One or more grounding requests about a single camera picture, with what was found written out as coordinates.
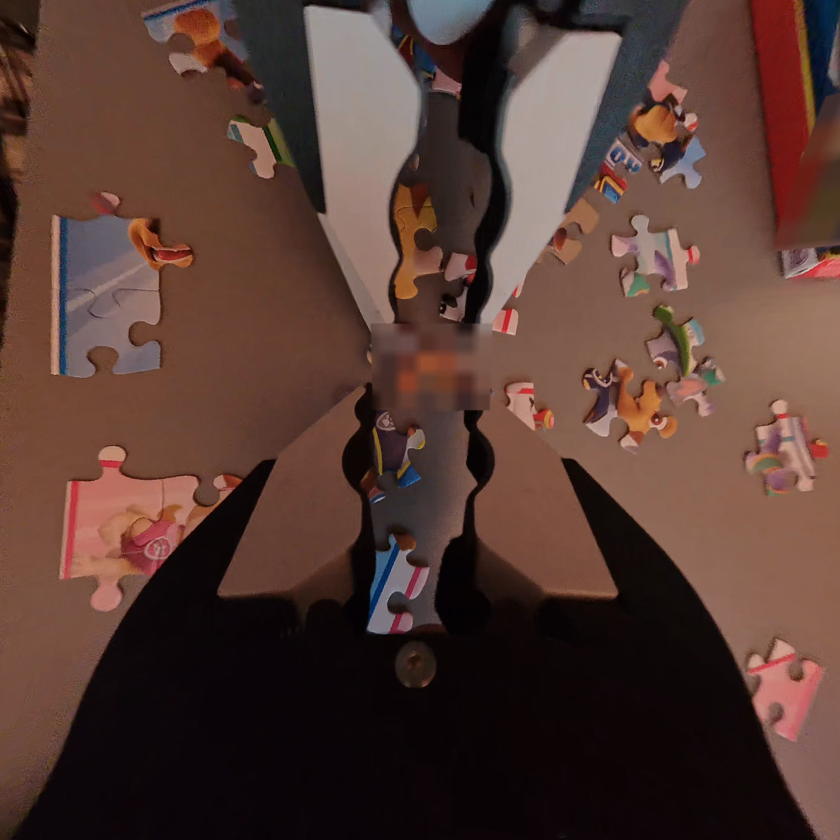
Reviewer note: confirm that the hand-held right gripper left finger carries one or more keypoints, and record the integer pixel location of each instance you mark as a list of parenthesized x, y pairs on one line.
[(295, 525)]

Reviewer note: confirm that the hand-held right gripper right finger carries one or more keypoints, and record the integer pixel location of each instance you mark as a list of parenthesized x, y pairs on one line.
[(544, 525)]

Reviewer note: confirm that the pink striped puzzle piece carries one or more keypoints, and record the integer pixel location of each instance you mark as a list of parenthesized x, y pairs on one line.
[(787, 689)]

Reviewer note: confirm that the green purple joined puzzle pieces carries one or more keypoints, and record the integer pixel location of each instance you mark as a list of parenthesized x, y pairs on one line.
[(682, 354)]

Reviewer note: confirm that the white purple teal puzzle piece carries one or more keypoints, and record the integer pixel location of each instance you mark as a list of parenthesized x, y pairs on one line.
[(656, 253)]

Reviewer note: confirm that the blue puzzle piece with dog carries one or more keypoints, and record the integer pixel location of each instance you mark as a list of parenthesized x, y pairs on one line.
[(197, 26)]

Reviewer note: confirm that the pink dog puzzle section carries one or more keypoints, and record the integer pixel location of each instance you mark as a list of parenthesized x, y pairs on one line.
[(124, 525)]

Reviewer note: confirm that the rainbow puzzle piece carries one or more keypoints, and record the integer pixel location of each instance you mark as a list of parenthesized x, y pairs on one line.
[(784, 453)]

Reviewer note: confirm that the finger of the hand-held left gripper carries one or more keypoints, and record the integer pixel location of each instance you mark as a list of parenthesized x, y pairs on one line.
[(558, 131), (354, 131)]

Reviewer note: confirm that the yellow puzzle piece pale knob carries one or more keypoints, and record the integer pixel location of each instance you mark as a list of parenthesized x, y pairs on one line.
[(410, 275)]

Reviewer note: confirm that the blue white red-striped puzzle piece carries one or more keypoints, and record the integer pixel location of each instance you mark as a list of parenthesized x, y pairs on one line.
[(390, 584)]

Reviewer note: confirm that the tan face-down puzzle piece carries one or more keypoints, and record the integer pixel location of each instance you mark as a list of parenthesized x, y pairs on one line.
[(571, 229)]

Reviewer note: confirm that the blue uniform dog puzzle piece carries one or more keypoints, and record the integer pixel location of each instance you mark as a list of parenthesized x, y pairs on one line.
[(394, 453)]

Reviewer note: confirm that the red puzzle box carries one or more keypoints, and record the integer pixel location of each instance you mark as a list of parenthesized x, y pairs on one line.
[(781, 98)]

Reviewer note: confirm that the blue sky puzzle section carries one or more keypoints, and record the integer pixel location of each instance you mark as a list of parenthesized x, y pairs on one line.
[(98, 282)]

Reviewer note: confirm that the brown dog navy puzzle piece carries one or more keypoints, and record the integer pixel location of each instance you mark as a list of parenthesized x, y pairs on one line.
[(630, 407)]

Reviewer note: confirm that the grey desk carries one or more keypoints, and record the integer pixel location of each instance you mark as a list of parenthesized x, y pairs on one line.
[(262, 361)]

